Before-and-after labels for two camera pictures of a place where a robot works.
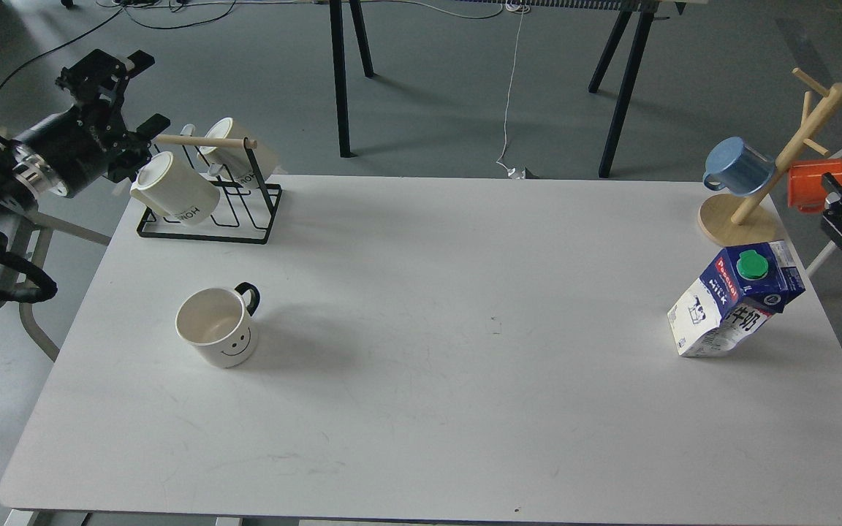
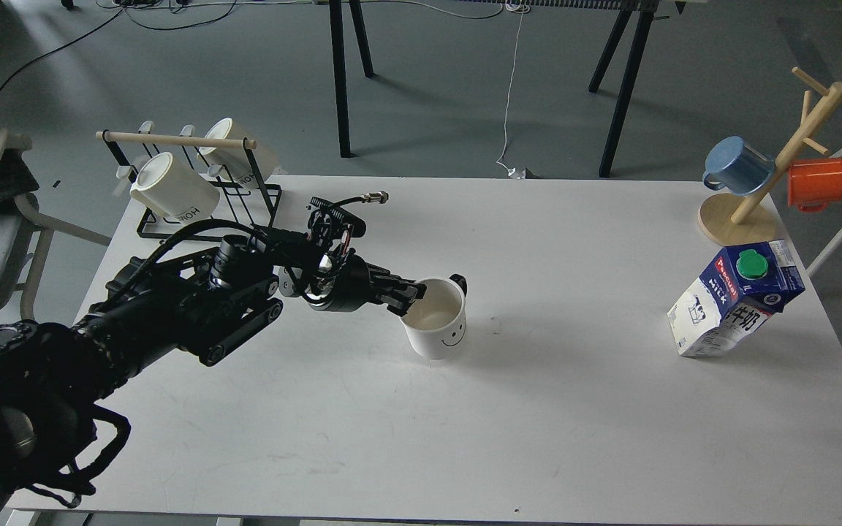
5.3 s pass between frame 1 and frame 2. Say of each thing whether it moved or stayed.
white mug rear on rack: stayed
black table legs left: stayed
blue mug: stayed
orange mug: stayed
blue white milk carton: stayed
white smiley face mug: moved
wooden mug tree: stayed
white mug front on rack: stayed
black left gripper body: moved
